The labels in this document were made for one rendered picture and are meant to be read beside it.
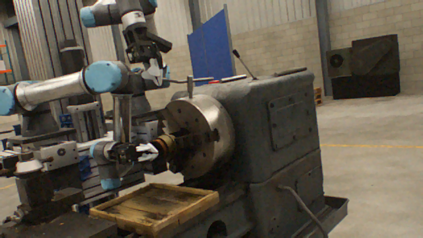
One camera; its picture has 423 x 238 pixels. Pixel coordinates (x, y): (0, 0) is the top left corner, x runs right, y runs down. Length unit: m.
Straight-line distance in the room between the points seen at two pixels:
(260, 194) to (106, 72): 0.75
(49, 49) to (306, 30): 10.62
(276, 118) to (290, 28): 10.87
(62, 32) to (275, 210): 1.33
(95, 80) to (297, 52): 11.08
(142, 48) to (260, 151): 0.59
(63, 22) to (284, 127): 1.19
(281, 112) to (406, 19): 9.82
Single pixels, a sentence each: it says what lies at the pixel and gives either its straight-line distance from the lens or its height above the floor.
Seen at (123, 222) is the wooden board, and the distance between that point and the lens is 1.25.
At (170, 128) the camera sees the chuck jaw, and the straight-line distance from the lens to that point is 1.40.
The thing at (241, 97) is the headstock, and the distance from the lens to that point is 1.40.
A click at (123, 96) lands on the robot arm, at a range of 1.56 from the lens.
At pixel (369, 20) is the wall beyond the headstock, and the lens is 11.51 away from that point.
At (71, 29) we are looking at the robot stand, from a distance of 2.05.
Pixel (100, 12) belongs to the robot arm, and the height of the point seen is 1.59.
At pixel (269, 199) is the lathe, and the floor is 0.78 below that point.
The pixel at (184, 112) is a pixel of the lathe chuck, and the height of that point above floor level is 1.19.
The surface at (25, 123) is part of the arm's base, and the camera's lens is 1.77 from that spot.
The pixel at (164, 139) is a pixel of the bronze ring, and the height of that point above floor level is 1.11.
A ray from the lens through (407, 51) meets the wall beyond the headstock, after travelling 11.29.
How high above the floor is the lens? 1.33
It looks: 8 degrees down
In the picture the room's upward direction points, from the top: 9 degrees counter-clockwise
